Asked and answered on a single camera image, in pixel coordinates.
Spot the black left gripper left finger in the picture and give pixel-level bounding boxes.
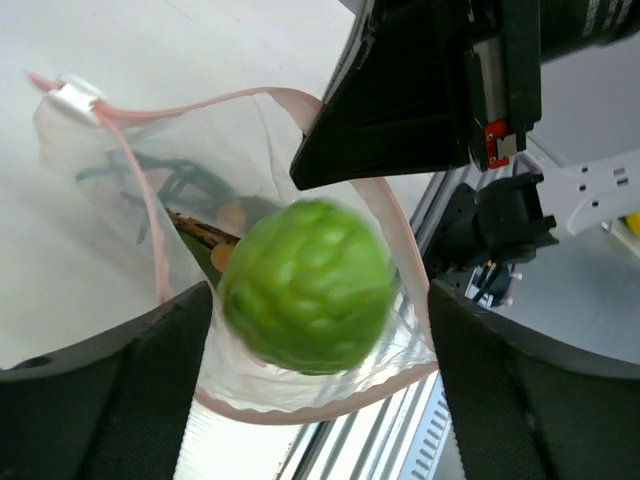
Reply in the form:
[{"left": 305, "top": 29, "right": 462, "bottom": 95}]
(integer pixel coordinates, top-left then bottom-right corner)
[{"left": 1, "top": 282, "right": 212, "bottom": 479}]

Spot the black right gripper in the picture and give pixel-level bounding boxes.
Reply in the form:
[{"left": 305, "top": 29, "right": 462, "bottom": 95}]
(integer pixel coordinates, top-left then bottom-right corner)
[{"left": 290, "top": 1, "right": 639, "bottom": 190}]

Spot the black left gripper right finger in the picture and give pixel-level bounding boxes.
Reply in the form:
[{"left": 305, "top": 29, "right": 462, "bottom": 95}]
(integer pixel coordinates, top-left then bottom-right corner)
[{"left": 428, "top": 281, "right": 639, "bottom": 479}]

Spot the green ball fruit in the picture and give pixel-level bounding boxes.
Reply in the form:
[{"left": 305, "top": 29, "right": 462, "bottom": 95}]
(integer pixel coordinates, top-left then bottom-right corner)
[{"left": 218, "top": 199, "right": 395, "bottom": 376}]

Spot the yellow longan bunch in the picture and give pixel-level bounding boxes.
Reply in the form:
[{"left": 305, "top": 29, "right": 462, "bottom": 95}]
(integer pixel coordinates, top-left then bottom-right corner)
[{"left": 166, "top": 208, "right": 240, "bottom": 273}]

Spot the clear pink-dotted zip bag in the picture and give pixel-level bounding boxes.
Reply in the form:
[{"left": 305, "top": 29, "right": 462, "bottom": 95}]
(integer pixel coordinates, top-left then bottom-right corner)
[{"left": 30, "top": 75, "right": 437, "bottom": 425}]

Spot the white slotted cable duct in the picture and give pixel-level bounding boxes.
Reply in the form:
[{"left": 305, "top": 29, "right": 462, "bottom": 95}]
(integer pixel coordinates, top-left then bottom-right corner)
[{"left": 398, "top": 384, "right": 451, "bottom": 480}]

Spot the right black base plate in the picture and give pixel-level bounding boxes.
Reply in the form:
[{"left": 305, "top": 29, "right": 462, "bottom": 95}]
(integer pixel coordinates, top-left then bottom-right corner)
[{"left": 423, "top": 172, "right": 558, "bottom": 308}]

